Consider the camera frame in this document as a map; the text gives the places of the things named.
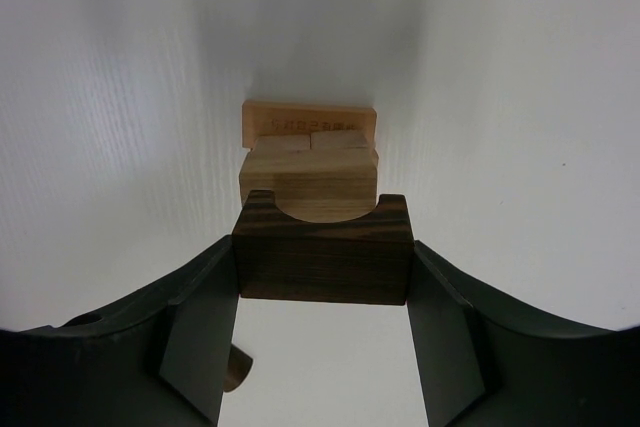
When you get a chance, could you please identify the long wood block printed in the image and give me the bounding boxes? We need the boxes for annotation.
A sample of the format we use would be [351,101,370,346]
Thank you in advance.
[242,100,377,149]

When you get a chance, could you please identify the dark brown half-round block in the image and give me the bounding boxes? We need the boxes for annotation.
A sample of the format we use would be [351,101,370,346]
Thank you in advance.
[223,344,254,393]

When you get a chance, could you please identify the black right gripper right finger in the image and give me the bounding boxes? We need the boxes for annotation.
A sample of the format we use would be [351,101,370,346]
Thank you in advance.
[407,243,639,426]

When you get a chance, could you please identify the light wood cube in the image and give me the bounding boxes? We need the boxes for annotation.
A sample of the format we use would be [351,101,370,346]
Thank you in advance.
[310,130,372,151]
[253,135,311,154]

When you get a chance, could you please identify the long wood block plain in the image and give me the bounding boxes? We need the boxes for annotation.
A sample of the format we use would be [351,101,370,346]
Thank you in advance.
[370,148,379,168]

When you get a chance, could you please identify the wide light wood block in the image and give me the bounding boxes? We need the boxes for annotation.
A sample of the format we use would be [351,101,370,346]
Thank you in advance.
[239,148,378,223]

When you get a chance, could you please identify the dark brown arch block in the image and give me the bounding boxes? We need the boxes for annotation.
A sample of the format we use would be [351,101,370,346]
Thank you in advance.
[231,190,415,305]

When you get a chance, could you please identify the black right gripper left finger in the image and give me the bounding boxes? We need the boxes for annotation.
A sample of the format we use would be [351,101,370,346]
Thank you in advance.
[1,236,239,426]

